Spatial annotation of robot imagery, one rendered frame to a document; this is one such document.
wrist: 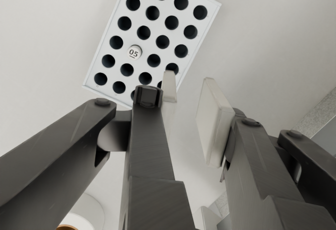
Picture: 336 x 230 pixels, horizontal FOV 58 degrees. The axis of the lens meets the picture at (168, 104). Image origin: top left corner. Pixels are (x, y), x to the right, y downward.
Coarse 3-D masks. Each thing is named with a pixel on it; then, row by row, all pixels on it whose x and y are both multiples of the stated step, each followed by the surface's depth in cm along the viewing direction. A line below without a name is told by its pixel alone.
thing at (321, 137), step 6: (330, 120) 25; (324, 126) 25; (330, 126) 25; (318, 132) 25; (324, 132) 25; (330, 132) 24; (312, 138) 25; (318, 138) 25; (324, 138) 24; (330, 138) 24; (318, 144) 24; (324, 144) 24; (330, 144) 23; (330, 150) 23; (300, 168) 24; (228, 216) 28; (222, 222) 28; (228, 222) 27; (222, 228) 27; (228, 228) 27
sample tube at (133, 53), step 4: (128, 48) 27; (132, 48) 26; (136, 48) 27; (140, 48) 28; (128, 52) 27; (132, 52) 27; (136, 52) 27; (140, 52) 27; (128, 56) 27; (132, 56) 27; (136, 56) 27
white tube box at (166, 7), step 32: (128, 0) 28; (160, 0) 27; (192, 0) 27; (128, 32) 27; (160, 32) 27; (192, 32) 31; (96, 64) 28; (128, 64) 32; (160, 64) 28; (128, 96) 29
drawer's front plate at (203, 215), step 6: (198, 210) 29; (204, 210) 29; (210, 210) 30; (192, 216) 30; (198, 216) 29; (204, 216) 28; (210, 216) 29; (216, 216) 30; (198, 222) 28; (204, 222) 27; (210, 222) 28; (216, 222) 29; (198, 228) 27; (204, 228) 27; (210, 228) 27; (216, 228) 28
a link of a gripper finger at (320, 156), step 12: (288, 132) 13; (288, 144) 12; (300, 144) 12; (312, 144) 12; (300, 156) 11; (312, 156) 11; (324, 156) 11; (312, 168) 10; (324, 168) 10; (300, 180) 11; (312, 180) 10; (324, 180) 10; (300, 192) 11; (312, 192) 10; (324, 192) 10; (324, 204) 10
